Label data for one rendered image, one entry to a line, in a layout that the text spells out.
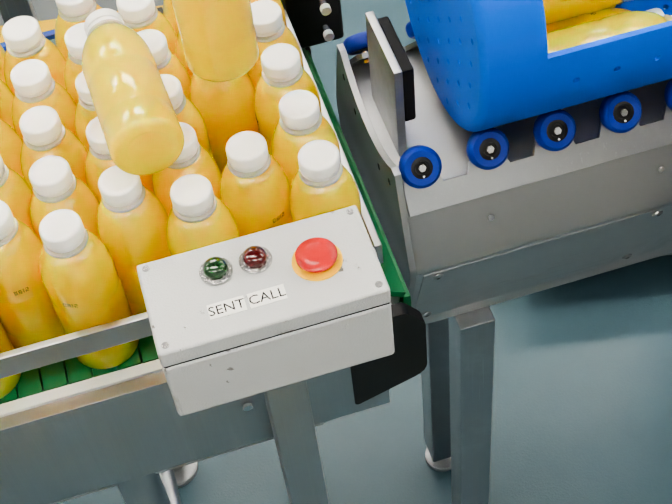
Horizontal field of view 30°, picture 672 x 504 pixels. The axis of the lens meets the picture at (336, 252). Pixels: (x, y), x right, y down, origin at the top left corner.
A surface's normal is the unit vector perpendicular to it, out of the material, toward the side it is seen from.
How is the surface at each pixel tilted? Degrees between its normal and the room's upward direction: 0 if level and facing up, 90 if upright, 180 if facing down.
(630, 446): 0
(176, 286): 0
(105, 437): 90
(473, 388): 90
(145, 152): 87
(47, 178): 0
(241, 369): 90
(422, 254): 70
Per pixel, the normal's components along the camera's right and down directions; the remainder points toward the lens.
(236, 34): 0.58, 0.61
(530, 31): 0.23, 0.46
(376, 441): -0.08, -0.61
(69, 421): 0.28, 0.74
